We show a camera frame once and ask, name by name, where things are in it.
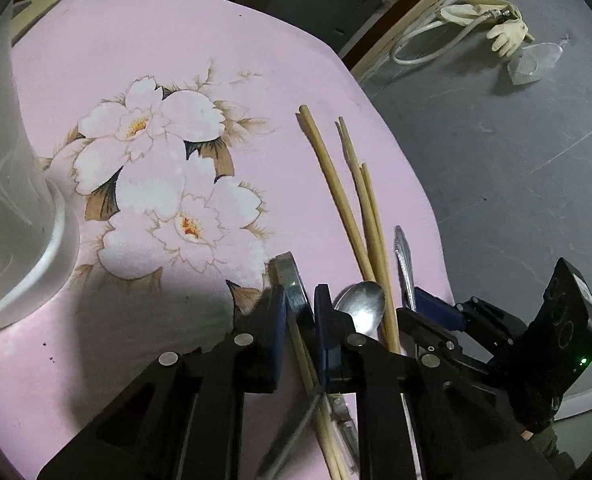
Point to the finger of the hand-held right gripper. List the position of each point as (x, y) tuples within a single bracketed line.
[(420, 327), (438, 310)]

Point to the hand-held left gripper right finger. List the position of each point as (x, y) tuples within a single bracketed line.
[(325, 330)]

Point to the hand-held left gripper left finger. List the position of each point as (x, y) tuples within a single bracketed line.
[(275, 330)]

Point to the metal spoon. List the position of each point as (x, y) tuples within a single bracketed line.
[(360, 305)]

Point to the white plastic utensil basket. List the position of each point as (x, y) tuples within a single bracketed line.
[(11, 185)]

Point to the clear plastic bag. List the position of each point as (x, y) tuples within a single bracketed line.
[(533, 60)]

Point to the pink floral tablecloth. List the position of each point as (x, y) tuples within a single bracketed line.
[(176, 50)]

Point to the dark small refrigerator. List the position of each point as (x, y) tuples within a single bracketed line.
[(306, 0)]

